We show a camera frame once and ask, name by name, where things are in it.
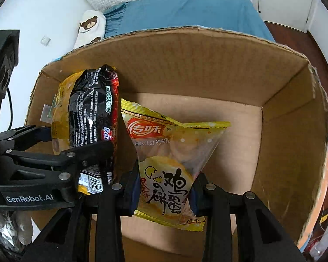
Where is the black red noodle packet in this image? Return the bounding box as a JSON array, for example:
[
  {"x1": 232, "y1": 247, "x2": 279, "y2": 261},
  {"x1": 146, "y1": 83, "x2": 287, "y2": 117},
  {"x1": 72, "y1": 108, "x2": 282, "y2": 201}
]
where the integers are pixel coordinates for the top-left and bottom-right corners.
[{"x1": 68, "y1": 64, "x2": 119, "y2": 195}]

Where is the yellow egg cookie snack bag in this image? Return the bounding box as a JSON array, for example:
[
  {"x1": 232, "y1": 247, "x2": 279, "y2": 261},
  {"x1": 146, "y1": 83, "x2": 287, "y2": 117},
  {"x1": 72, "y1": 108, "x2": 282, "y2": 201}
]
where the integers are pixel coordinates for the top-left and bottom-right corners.
[{"x1": 121, "y1": 99, "x2": 231, "y2": 232}]

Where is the gloved left hand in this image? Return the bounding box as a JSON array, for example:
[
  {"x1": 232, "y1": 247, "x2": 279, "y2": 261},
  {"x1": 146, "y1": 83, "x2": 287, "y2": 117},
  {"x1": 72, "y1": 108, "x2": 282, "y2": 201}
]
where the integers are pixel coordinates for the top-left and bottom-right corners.
[{"x1": 0, "y1": 210, "x2": 33, "y2": 253}]

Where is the brown cardboard box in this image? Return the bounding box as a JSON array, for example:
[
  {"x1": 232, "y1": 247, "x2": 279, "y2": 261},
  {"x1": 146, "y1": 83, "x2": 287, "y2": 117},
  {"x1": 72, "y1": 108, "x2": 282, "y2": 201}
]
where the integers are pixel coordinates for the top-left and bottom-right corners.
[{"x1": 26, "y1": 27, "x2": 328, "y2": 247}]

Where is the blue bed sheet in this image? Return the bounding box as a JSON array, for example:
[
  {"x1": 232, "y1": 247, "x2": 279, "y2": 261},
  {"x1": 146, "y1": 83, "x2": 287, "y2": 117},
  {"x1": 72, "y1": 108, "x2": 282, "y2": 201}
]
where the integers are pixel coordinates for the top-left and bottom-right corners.
[{"x1": 104, "y1": 0, "x2": 274, "y2": 41}]

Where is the white door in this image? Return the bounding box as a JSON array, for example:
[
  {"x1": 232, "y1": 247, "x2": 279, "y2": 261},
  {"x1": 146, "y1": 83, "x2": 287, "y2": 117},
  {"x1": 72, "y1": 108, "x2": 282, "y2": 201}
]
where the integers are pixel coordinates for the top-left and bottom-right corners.
[{"x1": 253, "y1": 0, "x2": 316, "y2": 33}]

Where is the black cable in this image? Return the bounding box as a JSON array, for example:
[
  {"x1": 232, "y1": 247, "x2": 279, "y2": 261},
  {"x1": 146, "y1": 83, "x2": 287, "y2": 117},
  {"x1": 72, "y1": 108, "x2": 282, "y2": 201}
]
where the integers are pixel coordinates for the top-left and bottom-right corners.
[{"x1": 5, "y1": 87, "x2": 14, "y2": 130}]

